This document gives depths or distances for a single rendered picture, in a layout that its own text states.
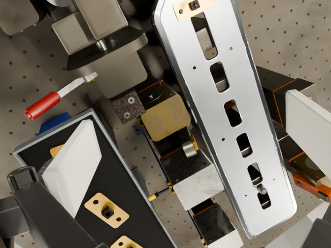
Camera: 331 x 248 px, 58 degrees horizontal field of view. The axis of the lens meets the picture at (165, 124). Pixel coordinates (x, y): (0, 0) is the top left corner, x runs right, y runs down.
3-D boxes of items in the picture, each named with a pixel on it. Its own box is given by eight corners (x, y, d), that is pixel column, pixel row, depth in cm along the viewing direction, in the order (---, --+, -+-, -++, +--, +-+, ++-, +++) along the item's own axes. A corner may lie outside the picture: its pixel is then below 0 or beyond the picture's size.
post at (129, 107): (119, 70, 92) (147, 112, 56) (105, 77, 92) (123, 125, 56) (112, 55, 90) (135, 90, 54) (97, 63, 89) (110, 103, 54)
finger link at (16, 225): (41, 239, 13) (-23, 246, 13) (75, 176, 18) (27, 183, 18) (30, 211, 13) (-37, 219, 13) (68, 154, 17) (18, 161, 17)
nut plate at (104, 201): (130, 215, 57) (131, 219, 55) (115, 228, 57) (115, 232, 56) (98, 190, 53) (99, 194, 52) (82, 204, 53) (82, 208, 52)
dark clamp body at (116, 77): (122, 50, 90) (149, 79, 56) (87, 68, 90) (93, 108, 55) (110, 27, 87) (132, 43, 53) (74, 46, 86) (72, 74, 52)
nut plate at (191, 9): (208, -14, 61) (210, -14, 60) (214, 5, 62) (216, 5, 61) (171, 5, 60) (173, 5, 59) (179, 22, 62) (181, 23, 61)
